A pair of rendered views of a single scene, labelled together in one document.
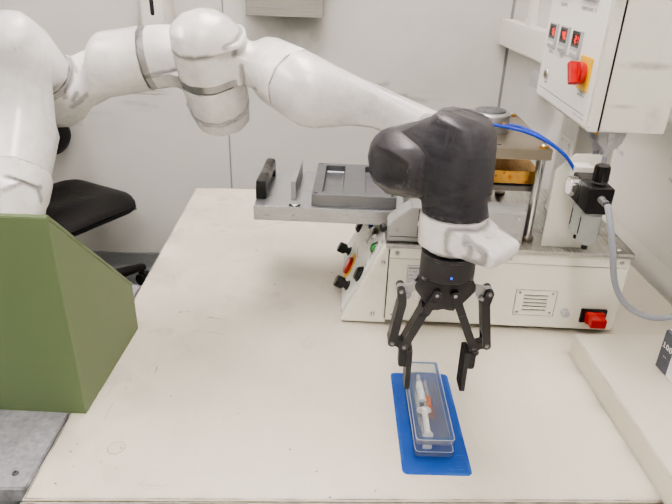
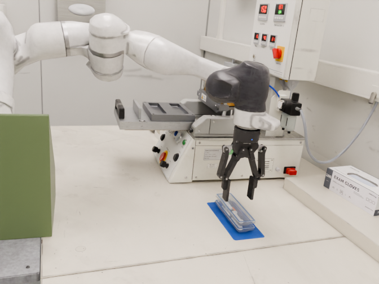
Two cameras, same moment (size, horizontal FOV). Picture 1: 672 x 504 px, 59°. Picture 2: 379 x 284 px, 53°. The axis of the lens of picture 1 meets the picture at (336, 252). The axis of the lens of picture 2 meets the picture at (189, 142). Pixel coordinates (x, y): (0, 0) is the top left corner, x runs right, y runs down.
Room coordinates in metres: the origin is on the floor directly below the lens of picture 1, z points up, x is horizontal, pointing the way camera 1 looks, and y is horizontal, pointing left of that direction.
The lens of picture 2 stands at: (-0.22, 0.35, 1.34)
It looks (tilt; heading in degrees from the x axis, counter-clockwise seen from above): 18 degrees down; 341
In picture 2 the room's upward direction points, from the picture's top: 5 degrees clockwise
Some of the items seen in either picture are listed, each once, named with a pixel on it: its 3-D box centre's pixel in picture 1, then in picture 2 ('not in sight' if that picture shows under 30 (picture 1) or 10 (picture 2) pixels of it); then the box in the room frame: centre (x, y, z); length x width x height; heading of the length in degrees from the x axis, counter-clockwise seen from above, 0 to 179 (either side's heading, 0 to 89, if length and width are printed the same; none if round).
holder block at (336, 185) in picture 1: (354, 184); (167, 111); (1.17, -0.03, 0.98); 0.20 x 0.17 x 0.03; 178
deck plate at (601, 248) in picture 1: (492, 215); (235, 125); (1.16, -0.33, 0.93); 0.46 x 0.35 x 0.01; 88
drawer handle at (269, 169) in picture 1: (266, 177); (119, 108); (1.17, 0.15, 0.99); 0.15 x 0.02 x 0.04; 178
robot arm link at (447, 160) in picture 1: (429, 156); (237, 83); (0.76, -0.12, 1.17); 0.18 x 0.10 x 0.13; 42
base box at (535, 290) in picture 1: (468, 256); (224, 147); (1.14, -0.29, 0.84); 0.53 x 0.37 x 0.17; 88
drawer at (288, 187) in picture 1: (331, 188); (155, 114); (1.17, 0.01, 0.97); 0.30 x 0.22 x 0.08; 88
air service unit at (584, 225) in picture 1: (584, 202); (287, 111); (0.93, -0.42, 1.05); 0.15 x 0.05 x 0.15; 178
